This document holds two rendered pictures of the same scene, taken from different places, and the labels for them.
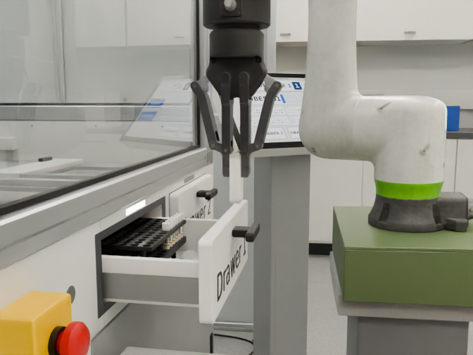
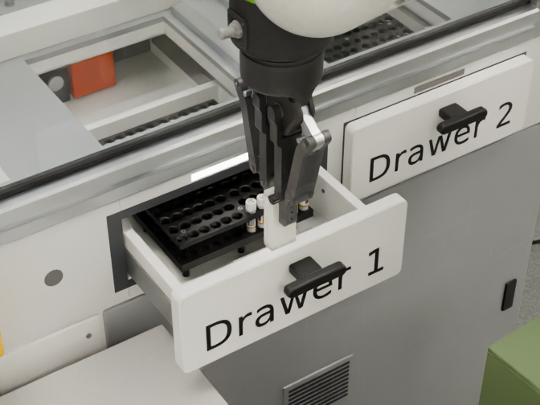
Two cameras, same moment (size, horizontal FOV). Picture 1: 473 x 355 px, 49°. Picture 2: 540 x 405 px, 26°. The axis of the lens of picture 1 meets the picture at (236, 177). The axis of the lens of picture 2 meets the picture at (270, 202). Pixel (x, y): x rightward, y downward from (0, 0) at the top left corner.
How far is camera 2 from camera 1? 0.91 m
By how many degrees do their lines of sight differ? 52
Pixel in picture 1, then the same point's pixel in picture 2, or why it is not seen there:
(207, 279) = (177, 331)
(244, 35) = (259, 70)
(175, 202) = (349, 139)
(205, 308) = (177, 355)
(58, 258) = (27, 250)
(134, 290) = (145, 287)
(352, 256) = (495, 366)
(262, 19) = (282, 58)
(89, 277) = (93, 257)
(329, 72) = not seen: outside the picture
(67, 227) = (42, 222)
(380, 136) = not seen: outside the picture
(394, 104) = not seen: outside the picture
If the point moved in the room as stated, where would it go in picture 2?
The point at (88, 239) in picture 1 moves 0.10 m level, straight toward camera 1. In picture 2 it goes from (91, 223) to (30, 279)
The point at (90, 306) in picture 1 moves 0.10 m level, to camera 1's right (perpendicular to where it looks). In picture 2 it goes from (96, 283) to (153, 329)
